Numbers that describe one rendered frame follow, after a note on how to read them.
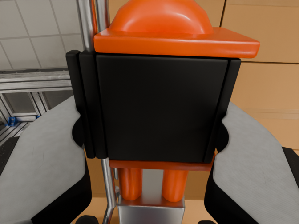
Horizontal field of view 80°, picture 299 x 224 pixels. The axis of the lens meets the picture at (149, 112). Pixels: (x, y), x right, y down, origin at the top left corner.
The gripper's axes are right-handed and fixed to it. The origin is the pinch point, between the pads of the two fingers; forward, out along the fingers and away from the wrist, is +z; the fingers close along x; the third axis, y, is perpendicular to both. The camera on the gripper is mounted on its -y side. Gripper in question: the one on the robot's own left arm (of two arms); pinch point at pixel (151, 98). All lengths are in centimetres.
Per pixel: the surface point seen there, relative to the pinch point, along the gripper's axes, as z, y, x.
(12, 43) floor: 107, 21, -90
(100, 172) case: 19.9, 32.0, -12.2
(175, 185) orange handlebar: -0.8, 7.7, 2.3
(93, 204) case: 13.0, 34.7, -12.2
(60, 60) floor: 107, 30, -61
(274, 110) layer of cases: 53, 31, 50
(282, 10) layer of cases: 53, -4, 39
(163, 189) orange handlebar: -0.3, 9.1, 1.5
